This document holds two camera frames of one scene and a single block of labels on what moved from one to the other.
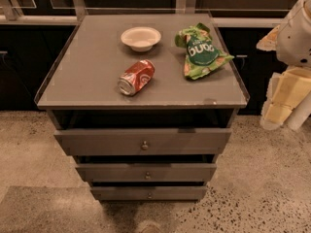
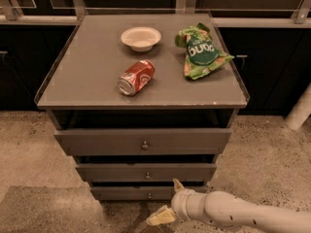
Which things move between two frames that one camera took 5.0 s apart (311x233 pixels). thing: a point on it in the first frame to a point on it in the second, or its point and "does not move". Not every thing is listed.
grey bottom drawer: [149, 193] does not move
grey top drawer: [143, 142] does not move
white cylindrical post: [298, 114] does not move
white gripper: [295, 39] to [179, 204]
